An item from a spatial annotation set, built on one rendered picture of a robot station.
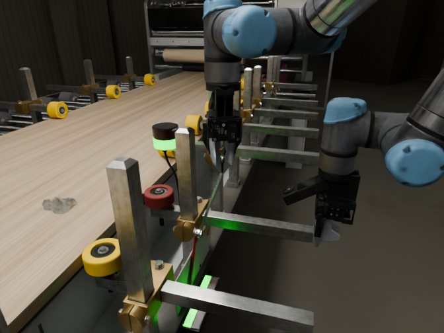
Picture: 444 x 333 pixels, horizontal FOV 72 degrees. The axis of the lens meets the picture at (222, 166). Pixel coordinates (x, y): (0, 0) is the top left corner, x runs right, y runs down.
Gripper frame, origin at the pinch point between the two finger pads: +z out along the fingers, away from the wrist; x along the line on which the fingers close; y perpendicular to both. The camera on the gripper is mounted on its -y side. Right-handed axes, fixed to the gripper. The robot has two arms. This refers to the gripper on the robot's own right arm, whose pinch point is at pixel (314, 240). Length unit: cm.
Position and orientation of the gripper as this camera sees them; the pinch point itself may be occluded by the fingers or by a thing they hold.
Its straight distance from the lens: 82.2
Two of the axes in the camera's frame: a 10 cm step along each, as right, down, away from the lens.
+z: 0.0, 9.1, 4.2
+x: 2.7, -4.0, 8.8
